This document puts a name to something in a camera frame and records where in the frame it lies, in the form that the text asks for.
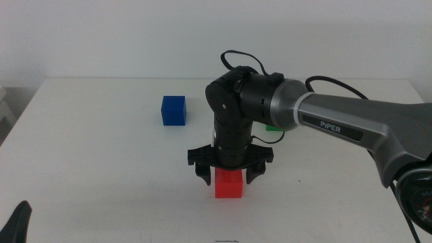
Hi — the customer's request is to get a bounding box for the red cube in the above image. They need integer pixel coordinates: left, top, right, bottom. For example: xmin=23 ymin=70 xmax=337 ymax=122
xmin=214 ymin=167 xmax=244 ymax=199

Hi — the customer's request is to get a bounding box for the blue cube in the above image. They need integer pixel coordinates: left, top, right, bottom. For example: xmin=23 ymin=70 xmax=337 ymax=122
xmin=161 ymin=95 xmax=187 ymax=127

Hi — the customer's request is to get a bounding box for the thin black wire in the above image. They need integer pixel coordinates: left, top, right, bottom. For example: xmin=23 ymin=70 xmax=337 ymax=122
xmin=249 ymin=130 xmax=286 ymax=145

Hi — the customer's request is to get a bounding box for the thin black cable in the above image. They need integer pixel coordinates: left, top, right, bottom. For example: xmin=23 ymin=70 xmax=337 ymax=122
xmin=220 ymin=49 xmax=285 ymax=86

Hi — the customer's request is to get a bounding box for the black braided cable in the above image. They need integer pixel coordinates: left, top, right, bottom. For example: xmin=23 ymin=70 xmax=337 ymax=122
xmin=304 ymin=75 xmax=423 ymax=243

